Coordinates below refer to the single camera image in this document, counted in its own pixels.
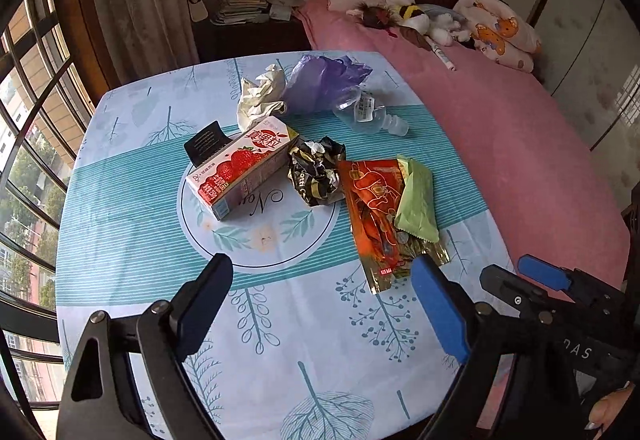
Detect white paper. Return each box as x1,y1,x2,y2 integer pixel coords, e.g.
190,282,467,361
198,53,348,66
236,64,288,132

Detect bear print folded quilt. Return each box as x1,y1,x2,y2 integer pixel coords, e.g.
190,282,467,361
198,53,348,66
452,0,543,71

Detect white wardrobe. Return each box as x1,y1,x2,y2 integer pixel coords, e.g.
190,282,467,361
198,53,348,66
535,0,640,156

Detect dark wooden nightstand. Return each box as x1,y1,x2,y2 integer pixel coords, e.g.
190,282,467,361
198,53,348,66
192,13,311,64

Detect brown feathery toy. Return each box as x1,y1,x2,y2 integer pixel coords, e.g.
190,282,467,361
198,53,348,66
347,4,401,28

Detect white paper cards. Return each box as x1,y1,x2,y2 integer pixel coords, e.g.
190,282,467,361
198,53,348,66
269,0,301,21

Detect person's right hand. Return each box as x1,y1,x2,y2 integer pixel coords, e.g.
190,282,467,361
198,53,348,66
585,382,636,431

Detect white marker pen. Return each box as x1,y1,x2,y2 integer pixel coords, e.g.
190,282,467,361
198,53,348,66
429,44,457,72

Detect stack of books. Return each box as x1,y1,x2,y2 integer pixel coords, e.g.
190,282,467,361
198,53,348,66
210,0,271,26

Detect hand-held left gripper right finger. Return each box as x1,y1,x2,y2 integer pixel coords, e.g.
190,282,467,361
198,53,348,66
410,254,583,440

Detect bee plush toy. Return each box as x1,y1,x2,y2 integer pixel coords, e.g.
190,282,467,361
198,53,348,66
392,4,433,34

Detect large white plush toy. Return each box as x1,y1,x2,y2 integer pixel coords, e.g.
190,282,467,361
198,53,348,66
430,18,476,44

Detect strawberry milk carton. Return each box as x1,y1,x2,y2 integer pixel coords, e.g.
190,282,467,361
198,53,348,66
186,116,300,221

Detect purple plastic bag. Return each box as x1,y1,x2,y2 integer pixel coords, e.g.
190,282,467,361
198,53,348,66
282,54,373,115

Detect black gold wrapper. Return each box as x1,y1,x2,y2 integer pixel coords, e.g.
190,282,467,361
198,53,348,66
287,136,347,207

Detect pink blanket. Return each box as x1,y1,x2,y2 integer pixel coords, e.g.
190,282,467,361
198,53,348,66
292,0,632,421

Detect leaf print tablecloth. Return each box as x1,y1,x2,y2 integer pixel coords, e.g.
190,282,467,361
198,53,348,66
55,51,516,440

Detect grey blue plush toy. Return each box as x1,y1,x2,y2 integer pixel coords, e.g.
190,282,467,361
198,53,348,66
422,3,468,24

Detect grilled window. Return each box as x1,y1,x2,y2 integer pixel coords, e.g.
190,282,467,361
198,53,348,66
0,0,108,440

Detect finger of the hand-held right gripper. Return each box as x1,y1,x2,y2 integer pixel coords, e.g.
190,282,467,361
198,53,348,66
479,264,576,316
517,254,626,306

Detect orange snack wrapper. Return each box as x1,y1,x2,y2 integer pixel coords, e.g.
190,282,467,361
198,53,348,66
337,159,448,295

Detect green snack wrapper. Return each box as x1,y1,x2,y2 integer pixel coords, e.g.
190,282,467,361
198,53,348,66
394,156,441,245

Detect brown plush toy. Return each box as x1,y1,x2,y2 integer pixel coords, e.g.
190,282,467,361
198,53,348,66
387,25,433,52

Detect clear plastic bottle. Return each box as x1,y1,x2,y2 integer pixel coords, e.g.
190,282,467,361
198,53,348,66
332,90,410,137

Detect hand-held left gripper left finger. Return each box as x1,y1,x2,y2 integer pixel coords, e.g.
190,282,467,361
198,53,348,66
55,253,235,440

